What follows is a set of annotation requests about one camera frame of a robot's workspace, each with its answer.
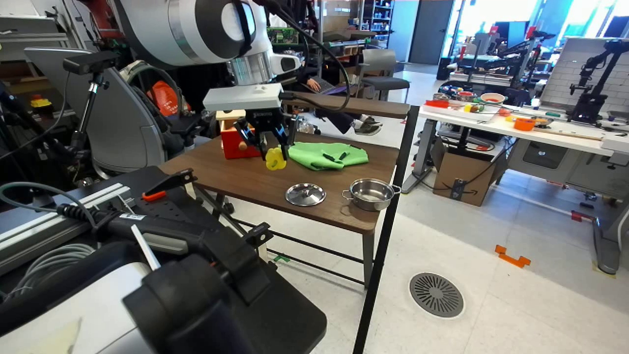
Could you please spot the black camera in foreground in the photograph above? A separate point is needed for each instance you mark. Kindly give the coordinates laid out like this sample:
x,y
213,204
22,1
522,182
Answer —
x,y
184,308

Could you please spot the cardboard box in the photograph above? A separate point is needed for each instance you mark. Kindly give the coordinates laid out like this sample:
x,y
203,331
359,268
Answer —
x,y
465,176

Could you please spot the grey exercise machine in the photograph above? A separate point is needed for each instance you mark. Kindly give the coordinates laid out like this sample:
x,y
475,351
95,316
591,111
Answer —
x,y
119,125

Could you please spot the wooden table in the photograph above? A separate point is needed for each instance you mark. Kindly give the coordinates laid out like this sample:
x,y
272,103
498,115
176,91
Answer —
x,y
250,182

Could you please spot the metal bowl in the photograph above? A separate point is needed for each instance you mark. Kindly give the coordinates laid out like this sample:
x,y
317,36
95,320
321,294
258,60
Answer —
x,y
370,196

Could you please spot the round metal lid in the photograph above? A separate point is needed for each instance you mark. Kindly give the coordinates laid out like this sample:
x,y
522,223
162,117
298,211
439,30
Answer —
x,y
305,196

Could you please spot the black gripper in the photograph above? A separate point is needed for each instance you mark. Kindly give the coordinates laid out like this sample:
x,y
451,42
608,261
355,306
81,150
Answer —
x,y
260,123

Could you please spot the round floor drain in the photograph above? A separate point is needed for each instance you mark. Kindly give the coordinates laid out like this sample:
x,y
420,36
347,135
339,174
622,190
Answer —
x,y
437,296

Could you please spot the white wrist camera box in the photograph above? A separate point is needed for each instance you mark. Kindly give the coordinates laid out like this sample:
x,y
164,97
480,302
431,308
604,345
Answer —
x,y
250,97

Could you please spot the white long workbench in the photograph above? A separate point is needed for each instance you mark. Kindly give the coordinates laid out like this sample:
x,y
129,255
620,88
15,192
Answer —
x,y
557,150

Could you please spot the orange black clamp left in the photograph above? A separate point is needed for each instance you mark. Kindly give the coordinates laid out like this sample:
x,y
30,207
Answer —
x,y
160,192

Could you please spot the green cloth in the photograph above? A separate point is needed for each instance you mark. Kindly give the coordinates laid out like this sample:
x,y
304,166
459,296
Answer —
x,y
327,156

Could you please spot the black tripod pole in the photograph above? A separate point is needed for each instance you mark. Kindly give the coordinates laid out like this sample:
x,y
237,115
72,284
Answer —
x,y
386,235

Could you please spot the yellow object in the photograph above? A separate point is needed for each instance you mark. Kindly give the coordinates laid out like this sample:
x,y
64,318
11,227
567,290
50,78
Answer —
x,y
276,160

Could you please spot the red wooden drawer box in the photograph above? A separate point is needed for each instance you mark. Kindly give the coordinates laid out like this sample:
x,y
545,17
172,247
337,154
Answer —
x,y
231,139

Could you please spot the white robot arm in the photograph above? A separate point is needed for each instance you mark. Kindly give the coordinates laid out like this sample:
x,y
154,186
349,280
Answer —
x,y
215,32

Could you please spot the orange floor marker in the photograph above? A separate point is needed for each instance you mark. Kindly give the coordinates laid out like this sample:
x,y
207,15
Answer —
x,y
514,261

